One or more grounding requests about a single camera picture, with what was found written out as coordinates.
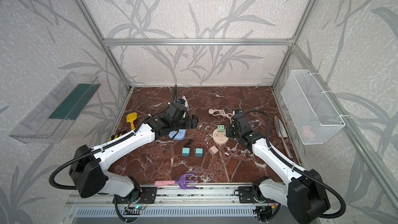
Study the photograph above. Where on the clear plastic wall bin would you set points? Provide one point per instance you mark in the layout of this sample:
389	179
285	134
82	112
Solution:
51	119

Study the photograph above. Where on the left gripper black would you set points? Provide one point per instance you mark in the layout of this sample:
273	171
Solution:
189	121

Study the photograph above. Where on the white wire mesh basket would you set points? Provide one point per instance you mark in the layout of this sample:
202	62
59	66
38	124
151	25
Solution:
309	104

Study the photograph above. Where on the teal plug cube right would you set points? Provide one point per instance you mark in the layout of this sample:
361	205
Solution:
199	152

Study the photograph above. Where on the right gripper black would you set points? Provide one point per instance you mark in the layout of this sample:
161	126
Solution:
231	130

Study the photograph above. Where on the pink item in basket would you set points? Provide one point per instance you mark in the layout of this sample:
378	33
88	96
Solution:
307	132

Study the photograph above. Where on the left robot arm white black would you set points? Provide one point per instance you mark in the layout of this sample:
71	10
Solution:
88	172

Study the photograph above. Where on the green sponge in bin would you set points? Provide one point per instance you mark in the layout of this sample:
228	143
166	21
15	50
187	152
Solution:
75	102

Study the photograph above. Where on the light green plug cube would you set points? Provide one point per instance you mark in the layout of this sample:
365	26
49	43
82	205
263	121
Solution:
220	128

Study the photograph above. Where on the yellow toy shovel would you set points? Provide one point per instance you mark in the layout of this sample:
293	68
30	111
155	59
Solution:
130	118

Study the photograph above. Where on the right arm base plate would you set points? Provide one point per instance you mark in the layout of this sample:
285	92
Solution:
250	194

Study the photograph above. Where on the purple pink toy rake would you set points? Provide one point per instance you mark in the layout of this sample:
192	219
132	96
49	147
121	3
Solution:
182	182

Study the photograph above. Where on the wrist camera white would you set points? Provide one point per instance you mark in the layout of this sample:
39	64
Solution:
176	111
237	111

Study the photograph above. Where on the teal plug cube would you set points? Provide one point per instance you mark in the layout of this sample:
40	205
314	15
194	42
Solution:
185	152
199	152

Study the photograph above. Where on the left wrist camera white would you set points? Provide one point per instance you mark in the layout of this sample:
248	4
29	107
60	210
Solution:
176	111

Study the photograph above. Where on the yellow black work glove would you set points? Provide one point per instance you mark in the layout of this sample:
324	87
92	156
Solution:
117	135

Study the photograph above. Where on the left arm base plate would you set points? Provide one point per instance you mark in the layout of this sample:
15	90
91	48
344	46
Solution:
144	195

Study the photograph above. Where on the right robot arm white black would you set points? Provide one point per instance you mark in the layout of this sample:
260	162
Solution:
302	192

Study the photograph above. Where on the teal plug cube left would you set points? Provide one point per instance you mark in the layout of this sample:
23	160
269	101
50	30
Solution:
185	152

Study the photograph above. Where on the aluminium front rail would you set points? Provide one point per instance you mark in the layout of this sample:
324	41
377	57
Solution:
212	194

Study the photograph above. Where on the pink plug cube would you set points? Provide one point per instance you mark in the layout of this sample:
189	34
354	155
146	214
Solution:
213	150

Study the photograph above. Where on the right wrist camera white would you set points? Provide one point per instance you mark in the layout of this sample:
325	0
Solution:
237	111

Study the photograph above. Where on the blue square power strip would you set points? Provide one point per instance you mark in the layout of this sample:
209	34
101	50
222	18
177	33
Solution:
177	135

